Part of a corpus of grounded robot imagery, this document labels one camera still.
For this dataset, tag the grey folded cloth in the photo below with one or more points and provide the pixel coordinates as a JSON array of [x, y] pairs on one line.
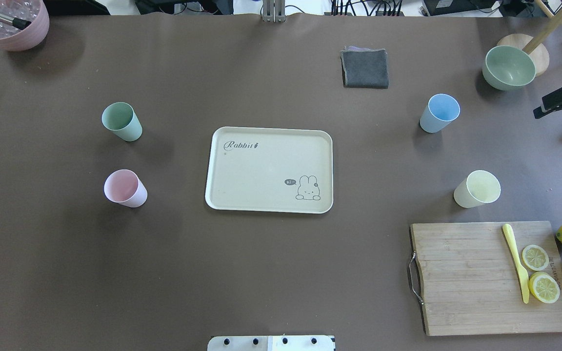
[[365, 68]]

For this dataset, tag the upper lemon half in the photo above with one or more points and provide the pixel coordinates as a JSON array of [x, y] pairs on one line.
[[535, 258]]

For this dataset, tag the wooden cup stand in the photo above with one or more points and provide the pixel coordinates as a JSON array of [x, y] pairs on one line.
[[534, 46]]

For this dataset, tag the wooden cutting board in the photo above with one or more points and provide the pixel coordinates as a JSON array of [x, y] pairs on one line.
[[468, 284]]

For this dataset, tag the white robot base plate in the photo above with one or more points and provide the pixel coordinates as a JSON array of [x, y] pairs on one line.
[[272, 343]]

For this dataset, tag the yellow plastic knife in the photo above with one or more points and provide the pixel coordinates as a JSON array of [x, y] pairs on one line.
[[522, 273]]

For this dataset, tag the pink bowl with ice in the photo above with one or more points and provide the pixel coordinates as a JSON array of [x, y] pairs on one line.
[[13, 39]]

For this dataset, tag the lower lemon half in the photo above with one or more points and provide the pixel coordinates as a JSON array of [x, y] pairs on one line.
[[544, 287]]

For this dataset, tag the blue plastic cup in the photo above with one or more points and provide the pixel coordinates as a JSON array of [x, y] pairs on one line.
[[441, 110]]

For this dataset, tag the lemon half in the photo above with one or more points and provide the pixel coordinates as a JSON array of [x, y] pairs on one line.
[[535, 258], [544, 287]]

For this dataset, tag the cream rabbit tray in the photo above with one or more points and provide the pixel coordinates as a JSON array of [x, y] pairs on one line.
[[270, 170]]

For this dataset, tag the cream yellow plastic cup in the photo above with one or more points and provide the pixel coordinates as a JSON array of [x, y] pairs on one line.
[[478, 188]]

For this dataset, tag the pink plastic cup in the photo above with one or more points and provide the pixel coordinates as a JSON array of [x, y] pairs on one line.
[[125, 188]]

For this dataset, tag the green bowl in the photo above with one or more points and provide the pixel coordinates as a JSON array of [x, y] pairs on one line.
[[508, 68]]

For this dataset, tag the green plastic cup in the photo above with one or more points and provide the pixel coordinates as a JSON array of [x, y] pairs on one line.
[[121, 119]]

